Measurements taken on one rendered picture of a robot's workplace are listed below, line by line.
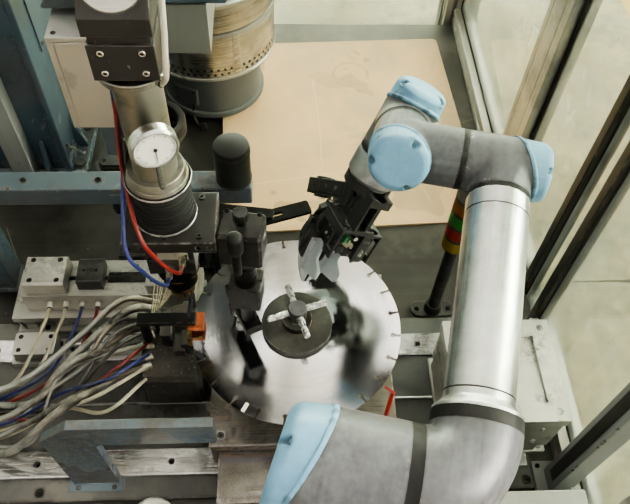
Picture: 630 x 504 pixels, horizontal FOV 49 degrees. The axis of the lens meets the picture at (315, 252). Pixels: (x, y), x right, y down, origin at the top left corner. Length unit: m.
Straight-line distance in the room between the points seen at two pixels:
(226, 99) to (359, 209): 0.72
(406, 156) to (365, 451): 0.34
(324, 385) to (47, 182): 0.55
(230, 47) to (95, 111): 0.72
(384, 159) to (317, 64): 1.00
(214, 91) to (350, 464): 1.10
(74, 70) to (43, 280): 0.58
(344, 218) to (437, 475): 0.46
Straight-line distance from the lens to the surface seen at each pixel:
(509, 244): 0.80
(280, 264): 1.17
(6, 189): 1.22
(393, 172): 0.83
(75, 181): 1.20
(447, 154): 0.85
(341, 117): 1.68
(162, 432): 1.02
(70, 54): 0.77
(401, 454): 0.68
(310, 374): 1.07
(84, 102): 0.81
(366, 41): 1.89
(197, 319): 1.10
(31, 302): 1.34
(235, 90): 1.63
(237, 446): 1.14
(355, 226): 0.99
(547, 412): 1.17
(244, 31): 1.50
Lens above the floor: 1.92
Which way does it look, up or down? 55 degrees down
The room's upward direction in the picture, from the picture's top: 4 degrees clockwise
